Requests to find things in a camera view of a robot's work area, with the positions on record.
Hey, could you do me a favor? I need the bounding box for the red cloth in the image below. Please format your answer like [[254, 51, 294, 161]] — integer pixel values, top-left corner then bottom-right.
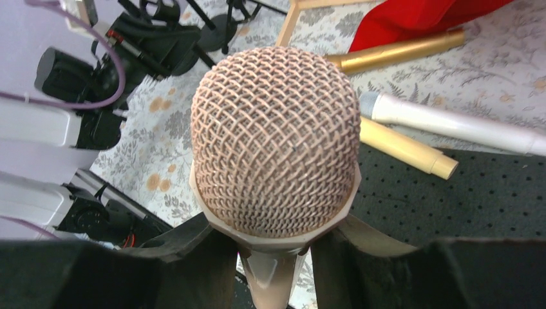
[[348, 0, 512, 52]]

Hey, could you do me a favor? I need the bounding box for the cream yellow microphone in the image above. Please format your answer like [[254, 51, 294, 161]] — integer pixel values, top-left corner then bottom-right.
[[360, 117, 459, 180]]

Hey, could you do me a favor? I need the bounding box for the pink microphone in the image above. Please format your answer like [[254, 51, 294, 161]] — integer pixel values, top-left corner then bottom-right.
[[189, 46, 361, 308]]

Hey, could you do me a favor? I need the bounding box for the gold microphone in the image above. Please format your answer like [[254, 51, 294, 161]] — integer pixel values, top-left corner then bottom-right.
[[325, 28, 466, 74]]

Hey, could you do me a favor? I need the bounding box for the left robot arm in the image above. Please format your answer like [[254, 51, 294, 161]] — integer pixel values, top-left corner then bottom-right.
[[1, 1, 210, 246]]

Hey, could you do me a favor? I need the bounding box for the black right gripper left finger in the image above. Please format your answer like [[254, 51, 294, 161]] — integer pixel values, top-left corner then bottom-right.
[[1, 214, 238, 308]]

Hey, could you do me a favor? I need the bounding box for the dark perforated foam mat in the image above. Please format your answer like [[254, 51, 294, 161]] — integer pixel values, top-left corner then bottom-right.
[[351, 145, 545, 246]]

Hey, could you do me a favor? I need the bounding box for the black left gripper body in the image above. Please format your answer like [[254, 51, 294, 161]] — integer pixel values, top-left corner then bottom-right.
[[106, 1, 203, 80]]

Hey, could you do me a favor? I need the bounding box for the white microphone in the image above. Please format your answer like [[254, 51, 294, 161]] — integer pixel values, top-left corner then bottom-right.
[[360, 91, 545, 156]]

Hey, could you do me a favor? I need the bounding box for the black round-base mic stand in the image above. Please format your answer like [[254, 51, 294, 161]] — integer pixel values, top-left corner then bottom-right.
[[187, 0, 238, 68]]

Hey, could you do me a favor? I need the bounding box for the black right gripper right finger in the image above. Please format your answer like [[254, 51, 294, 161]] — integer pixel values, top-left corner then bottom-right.
[[310, 215, 545, 308]]

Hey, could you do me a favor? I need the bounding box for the black tripod shock-mount stand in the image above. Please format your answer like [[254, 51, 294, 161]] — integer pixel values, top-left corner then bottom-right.
[[221, 0, 287, 55]]

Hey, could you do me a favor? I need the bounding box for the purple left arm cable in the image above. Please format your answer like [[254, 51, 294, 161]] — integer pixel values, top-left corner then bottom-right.
[[0, 0, 127, 111]]

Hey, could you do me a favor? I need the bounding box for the wooden rack frame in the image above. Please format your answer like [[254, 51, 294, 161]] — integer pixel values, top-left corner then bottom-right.
[[276, 0, 372, 46]]

